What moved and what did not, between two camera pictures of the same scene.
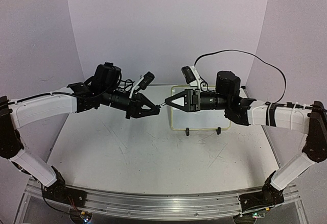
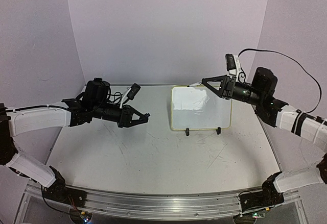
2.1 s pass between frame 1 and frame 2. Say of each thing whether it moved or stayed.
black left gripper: moved
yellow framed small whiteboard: stayed
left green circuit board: stayed
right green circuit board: stayed
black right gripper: moved
